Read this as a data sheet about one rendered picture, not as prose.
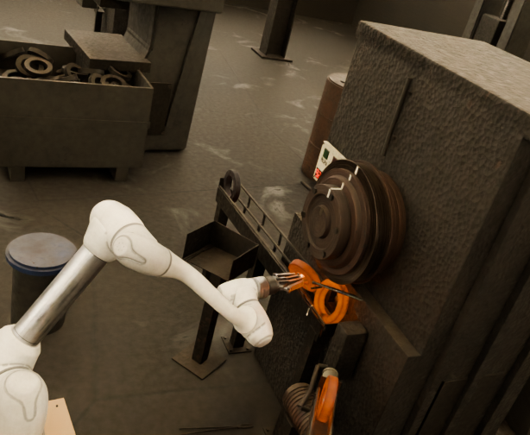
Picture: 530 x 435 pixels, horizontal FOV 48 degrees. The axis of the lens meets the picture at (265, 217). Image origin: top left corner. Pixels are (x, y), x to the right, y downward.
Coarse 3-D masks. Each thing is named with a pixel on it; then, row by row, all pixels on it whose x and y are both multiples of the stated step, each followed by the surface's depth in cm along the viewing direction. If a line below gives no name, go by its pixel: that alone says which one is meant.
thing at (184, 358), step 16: (208, 224) 281; (192, 240) 275; (208, 240) 288; (224, 240) 285; (240, 240) 280; (208, 256) 280; (224, 256) 282; (240, 256) 263; (224, 272) 270; (240, 272) 271; (208, 304) 285; (208, 320) 288; (208, 336) 293; (192, 352) 301; (208, 352) 303; (192, 368) 298; (208, 368) 300
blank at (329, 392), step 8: (328, 376) 203; (328, 384) 197; (336, 384) 198; (328, 392) 195; (336, 392) 196; (320, 400) 205; (328, 400) 194; (320, 408) 197; (328, 408) 194; (320, 416) 196; (328, 416) 195
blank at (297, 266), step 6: (294, 264) 247; (300, 264) 246; (306, 264) 245; (294, 270) 251; (300, 270) 246; (306, 270) 244; (312, 270) 245; (306, 276) 246; (312, 276) 244; (318, 276) 246; (306, 282) 252; (306, 288) 254
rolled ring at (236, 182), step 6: (228, 174) 332; (234, 174) 325; (228, 180) 336; (234, 180) 324; (240, 180) 325; (228, 186) 337; (234, 186) 324; (240, 186) 324; (228, 192) 336; (234, 192) 324; (234, 198) 326
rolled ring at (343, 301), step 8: (328, 280) 243; (320, 288) 246; (344, 288) 237; (320, 296) 246; (344, 296) 235; (320, 304) 246; (344, 304) 234; (320, 312) 243; (336, 312) 235; (344, 312) 235; (328, 320) 238; (336, 320) 236
